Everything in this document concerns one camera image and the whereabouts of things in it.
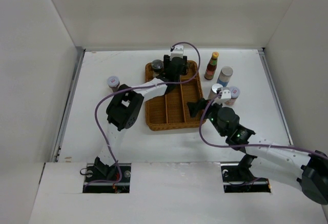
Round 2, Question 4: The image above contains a left metal frame rail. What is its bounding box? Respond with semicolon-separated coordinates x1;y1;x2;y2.
51;46;86;162

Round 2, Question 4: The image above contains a red sauce bottle yellow cap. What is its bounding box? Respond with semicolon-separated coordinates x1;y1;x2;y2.
204;52;219;80

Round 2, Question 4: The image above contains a grey-lid dark spice jar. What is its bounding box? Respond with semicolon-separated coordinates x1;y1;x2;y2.
107;76;120;92

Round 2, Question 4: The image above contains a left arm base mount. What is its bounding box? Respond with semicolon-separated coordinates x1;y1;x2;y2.
80;157;132;194

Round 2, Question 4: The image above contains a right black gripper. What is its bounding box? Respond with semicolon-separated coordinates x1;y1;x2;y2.
187;98;227;137

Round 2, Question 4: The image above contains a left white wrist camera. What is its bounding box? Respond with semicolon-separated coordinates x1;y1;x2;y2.
170;45;184;60

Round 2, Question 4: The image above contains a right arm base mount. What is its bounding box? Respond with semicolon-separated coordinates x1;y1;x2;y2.
220;155;271;193

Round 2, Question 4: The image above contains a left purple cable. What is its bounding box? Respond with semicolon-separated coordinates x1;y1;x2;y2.
83;42;201;191

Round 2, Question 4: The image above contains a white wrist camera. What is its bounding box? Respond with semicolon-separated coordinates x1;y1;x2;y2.
170;45;184;60
215;87;231;104

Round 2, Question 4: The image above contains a brown wicker divided tray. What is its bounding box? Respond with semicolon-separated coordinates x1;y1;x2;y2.
145;74;203;131

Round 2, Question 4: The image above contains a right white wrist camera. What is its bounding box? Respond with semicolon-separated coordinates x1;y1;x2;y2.
215;87;231;104

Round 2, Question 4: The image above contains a metal frame rail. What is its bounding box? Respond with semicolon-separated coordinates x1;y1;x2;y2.
51;46;86;162
258;48;294;145

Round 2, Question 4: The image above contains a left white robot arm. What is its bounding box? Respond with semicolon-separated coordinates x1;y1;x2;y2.
93;54;188;182

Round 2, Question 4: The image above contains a right metal frame rail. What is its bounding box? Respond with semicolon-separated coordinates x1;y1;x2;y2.
258;48;294;145

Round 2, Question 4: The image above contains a silver-lid white blue canister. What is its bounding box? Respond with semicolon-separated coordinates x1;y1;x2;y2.
216;66;233;87

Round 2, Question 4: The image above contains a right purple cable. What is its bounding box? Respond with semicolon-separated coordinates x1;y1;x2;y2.
198;94;328;162

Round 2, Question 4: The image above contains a purple cable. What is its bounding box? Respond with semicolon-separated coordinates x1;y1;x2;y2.
198;94;328;162
83;42;201;191

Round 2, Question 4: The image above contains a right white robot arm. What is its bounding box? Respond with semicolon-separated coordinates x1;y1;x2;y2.
187;98;327;205

